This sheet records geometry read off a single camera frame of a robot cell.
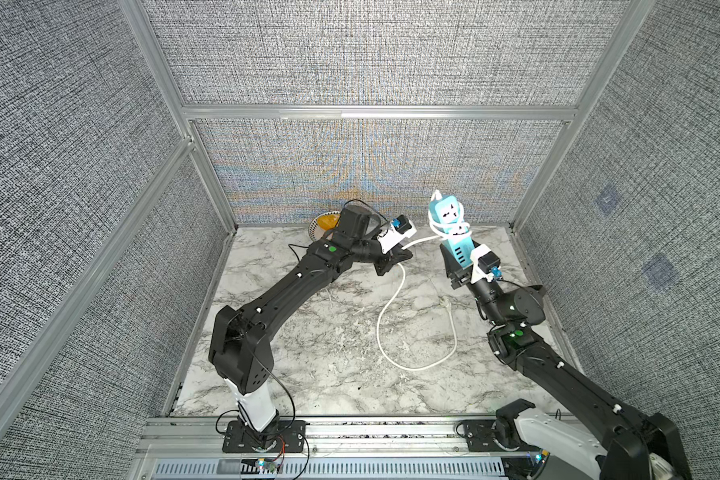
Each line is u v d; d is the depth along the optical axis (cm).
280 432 76
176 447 76
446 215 60
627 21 71
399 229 64
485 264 54
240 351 45
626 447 39
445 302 96
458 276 61
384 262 67
